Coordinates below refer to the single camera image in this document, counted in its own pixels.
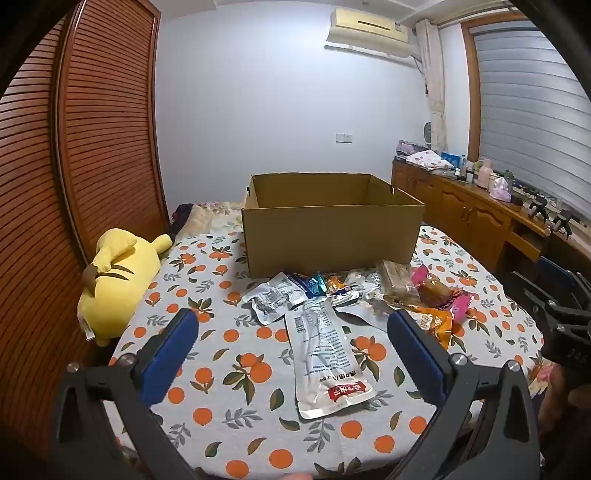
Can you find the person's right hand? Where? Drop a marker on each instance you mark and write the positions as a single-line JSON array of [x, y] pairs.
[[561, 397]]

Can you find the orange print bedsheet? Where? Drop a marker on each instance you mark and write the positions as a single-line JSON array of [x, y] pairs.
[[221, 415]]

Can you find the yellow plush toy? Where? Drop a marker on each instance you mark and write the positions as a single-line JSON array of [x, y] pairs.
[[120, 286]]

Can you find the pink cake packet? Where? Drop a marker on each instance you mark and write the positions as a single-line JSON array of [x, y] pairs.
[[436, 293]]

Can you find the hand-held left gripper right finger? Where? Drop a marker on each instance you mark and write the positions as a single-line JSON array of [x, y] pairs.
[[415, 355]]

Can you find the small round desk fan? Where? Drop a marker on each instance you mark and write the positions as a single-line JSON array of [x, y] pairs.
[[428, 134]]

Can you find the small silver wrapped snack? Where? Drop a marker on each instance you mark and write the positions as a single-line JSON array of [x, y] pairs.
[[367, 281]]

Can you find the pink tissue pack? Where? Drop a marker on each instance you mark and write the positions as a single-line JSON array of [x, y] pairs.
[[501, 189]]

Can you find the blue box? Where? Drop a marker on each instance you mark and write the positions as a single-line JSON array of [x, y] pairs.
[[451, 160]]

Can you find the white wall switch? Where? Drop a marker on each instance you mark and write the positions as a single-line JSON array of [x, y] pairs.
[[344, 137]]

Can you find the wooden cabinet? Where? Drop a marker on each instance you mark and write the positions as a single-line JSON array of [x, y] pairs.
[[461, 212]]

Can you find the flat silver snack packet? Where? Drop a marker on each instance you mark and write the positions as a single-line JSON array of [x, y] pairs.
[[364, 314]]

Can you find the wooden louvered wardrobe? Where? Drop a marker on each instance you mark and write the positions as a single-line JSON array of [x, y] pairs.
[[92, 138]]

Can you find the dark cloth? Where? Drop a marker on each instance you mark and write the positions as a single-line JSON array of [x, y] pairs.
[[182, 217]]

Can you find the cream floral curtain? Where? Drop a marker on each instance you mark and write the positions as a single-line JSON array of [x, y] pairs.
[[434, 92]]

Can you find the blue candy wrapper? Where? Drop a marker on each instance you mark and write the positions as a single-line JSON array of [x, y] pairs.
[[316, 284]]

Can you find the floral blanket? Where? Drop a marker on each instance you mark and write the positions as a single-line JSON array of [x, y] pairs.
[[217, 217]]

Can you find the white air conditioner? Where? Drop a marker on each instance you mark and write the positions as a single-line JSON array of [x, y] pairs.
[[369, 32]]

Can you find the long white snack packet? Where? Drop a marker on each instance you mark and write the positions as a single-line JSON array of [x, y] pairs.
[[323, 360]]

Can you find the large orange snack packet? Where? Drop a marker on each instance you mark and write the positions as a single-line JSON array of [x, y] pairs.
[[438, 325]]

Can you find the brown cardboard box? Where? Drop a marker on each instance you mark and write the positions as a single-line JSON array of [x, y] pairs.
[[332, 240]]

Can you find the folded floral cloth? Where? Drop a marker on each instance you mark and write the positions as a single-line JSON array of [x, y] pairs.
[[429, 160]]

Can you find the pink bottle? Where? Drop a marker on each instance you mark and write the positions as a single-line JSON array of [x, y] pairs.
[[485, 175]]

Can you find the clear bread packet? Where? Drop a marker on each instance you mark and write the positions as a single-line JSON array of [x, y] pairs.
[[397, 281]]

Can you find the grey window blind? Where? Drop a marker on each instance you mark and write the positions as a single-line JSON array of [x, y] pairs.
[[526, 115]]

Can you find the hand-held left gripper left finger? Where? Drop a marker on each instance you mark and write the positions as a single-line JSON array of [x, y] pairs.
[[171, 355]]

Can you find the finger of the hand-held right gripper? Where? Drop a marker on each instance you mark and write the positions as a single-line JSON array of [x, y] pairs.
[[531, 293], [554, 266]]

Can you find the silver blue-edged snack packet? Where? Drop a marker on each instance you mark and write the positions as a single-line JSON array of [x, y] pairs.
[[272, 300]]

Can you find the small orange snack packet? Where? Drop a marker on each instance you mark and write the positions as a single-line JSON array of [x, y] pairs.
[[337, 285]]

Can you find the purple box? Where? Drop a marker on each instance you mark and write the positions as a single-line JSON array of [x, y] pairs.
[[406, 148]]

